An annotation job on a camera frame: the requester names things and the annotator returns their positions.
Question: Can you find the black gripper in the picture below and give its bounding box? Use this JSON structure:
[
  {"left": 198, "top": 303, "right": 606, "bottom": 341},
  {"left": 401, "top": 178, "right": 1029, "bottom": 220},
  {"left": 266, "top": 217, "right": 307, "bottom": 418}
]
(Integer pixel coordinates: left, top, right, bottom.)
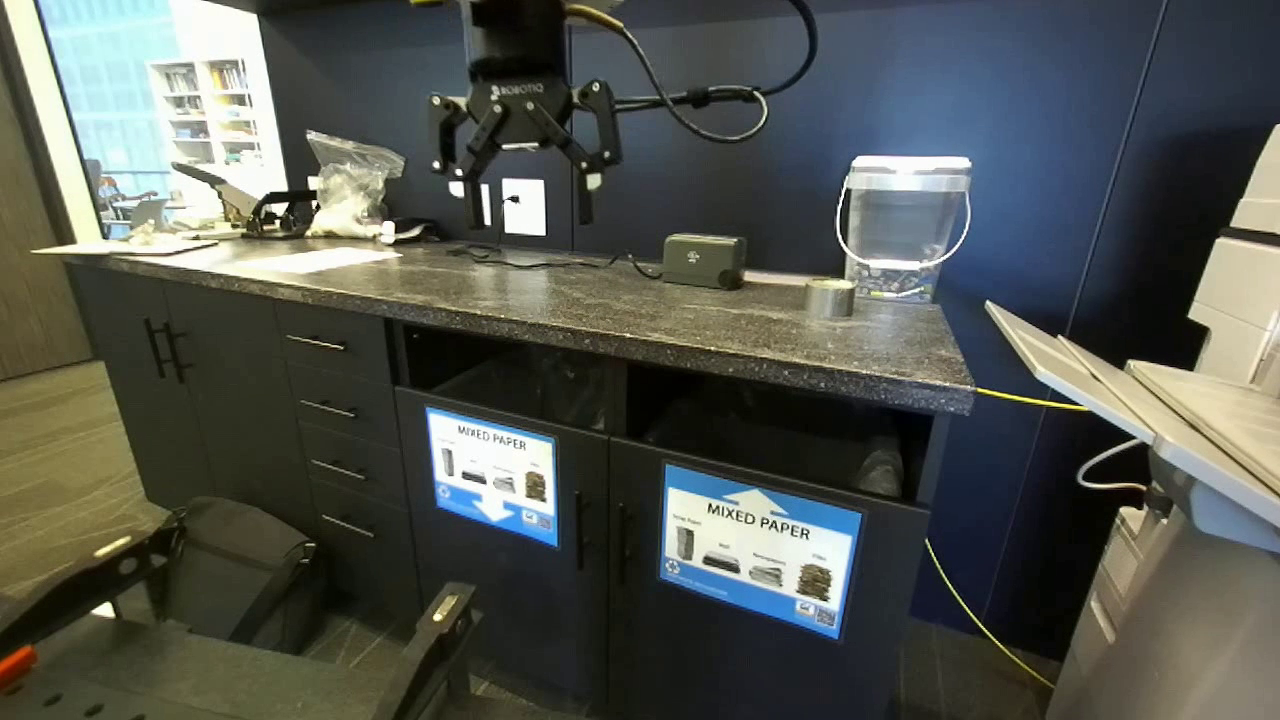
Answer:
[{"left": 425, "top": 77, "right": 625, "bottom": 185}]

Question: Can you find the dark bin door, down-arrow sign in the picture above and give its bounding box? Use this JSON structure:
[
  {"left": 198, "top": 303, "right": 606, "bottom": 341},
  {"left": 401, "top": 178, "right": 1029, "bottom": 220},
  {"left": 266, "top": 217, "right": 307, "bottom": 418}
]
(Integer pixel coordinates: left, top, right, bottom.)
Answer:
[{"left": 394, "top": 383, "right": 606, "bottom": 703}]

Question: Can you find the grey bin liner bag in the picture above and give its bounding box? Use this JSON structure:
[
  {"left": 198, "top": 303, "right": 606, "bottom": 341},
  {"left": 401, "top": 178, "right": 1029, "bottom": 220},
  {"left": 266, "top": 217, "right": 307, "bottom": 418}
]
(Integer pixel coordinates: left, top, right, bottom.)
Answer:
[{"left": 637, "top": 394, "right": 924, "bottom": 504}]

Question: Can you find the clear plastic bag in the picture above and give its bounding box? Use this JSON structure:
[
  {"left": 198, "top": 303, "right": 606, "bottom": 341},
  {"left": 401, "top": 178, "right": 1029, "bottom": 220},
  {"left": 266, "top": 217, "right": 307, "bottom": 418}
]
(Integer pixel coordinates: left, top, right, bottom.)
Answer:
[{"left": 301, "top": 126, "right": 408, "bottom": 242}]

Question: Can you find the small black box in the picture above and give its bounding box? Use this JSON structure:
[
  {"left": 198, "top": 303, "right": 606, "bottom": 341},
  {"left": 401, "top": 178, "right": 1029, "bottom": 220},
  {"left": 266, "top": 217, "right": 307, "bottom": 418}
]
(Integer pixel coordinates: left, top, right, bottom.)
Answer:
[{"left": 659, "top": 227, "right": 749, "bottom": 297}]

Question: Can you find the beige flat strip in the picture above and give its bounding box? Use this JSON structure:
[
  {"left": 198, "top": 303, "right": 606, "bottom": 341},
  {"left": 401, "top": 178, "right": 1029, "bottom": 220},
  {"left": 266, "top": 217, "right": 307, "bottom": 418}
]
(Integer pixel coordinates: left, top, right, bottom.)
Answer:
[{"left": 741, "top": 266, "right": 818, "bottom": 297}]

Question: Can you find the blue sign with down arrow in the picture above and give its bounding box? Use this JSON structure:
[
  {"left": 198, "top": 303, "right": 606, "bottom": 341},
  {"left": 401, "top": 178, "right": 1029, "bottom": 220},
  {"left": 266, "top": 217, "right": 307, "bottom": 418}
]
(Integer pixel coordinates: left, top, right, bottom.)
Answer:
[{"left": 419, "top": 403, "right": 568, "bottom": 552}]

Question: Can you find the bright window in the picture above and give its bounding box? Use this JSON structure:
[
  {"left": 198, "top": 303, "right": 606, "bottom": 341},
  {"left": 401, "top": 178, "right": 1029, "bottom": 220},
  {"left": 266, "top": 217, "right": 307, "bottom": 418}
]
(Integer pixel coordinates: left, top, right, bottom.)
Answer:
[{"left": 30, "top": 0, "right": 290, "bottom": 242}]

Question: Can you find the clear bucket with white lid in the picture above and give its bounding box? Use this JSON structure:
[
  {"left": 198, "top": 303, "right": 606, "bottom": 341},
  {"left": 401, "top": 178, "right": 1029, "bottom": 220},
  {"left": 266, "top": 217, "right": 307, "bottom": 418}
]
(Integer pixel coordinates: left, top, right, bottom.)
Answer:
[{"left": 833, "top": 152, "right": 978, "bottom": 309}]

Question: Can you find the dark cabinet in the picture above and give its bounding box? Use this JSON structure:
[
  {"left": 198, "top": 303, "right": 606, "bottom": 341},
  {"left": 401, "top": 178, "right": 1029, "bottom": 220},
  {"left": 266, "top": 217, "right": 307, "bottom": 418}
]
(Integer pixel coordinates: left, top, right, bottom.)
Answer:
[{"left": 62, "top": 254, "right": 958, "bottom": 720}]

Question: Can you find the blue sign with up arrow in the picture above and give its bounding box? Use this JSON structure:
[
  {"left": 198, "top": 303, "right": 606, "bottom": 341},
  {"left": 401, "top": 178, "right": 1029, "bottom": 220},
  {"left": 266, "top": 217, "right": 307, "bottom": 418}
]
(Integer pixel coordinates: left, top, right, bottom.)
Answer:
[{"left": 657, "top": 461, "right": 866, "bottom": 644}]

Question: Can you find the white office printer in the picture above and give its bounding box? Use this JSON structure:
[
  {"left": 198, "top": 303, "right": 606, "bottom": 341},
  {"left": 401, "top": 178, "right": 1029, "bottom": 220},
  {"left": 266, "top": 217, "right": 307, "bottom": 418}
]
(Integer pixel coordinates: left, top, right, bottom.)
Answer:
[{"left": 982, "top": 122, "right": 1280, "bottom": 720}]

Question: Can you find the large white wall outlet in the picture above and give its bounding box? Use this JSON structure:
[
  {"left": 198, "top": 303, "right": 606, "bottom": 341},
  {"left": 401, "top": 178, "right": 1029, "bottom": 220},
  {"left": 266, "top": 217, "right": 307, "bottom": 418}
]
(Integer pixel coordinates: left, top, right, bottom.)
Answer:
[{"left": 498, "top": 174, "right": 551, "bottom": 242}]

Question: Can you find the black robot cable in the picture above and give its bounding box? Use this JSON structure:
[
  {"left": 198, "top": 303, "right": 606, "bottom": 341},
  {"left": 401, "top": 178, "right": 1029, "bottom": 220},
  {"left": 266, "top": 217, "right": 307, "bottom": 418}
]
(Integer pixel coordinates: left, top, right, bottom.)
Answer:
[{"left": 564, "top": 0, "right": 824, "bottom": 149}]

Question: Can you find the black cabinet door handle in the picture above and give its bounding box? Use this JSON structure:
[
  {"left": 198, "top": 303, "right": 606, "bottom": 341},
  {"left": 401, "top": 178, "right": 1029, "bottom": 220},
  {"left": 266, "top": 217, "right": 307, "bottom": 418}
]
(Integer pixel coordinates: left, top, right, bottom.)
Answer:
[
  {"left": 159, "top": 319, "right": 196, "bottom": 388},
  {"left": 138, "top": 315, "right": 172, "bottom": 383}
]

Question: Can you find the black frame with orange part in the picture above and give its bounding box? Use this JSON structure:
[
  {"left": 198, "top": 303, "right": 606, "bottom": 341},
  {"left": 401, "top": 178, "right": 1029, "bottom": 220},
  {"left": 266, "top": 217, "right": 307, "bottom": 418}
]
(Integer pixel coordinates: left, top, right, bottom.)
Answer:
[{"left": 0, "top": 511, "right": 485, "bottom": 720}]

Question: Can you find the white cable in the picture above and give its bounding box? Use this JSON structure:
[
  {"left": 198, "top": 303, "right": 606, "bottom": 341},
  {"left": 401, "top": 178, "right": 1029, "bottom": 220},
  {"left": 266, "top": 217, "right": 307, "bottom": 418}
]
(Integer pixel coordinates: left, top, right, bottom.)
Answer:
[{"left": 1067, "top": 433, "right": 1163, "bottom": 509}]

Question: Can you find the yellow cable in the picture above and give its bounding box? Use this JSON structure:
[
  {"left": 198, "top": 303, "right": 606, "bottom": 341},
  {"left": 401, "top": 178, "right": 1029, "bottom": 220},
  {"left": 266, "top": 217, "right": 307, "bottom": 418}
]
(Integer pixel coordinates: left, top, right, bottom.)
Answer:
[{"left": 914, "top": 379, "right": 1085, "bottom": 701}]

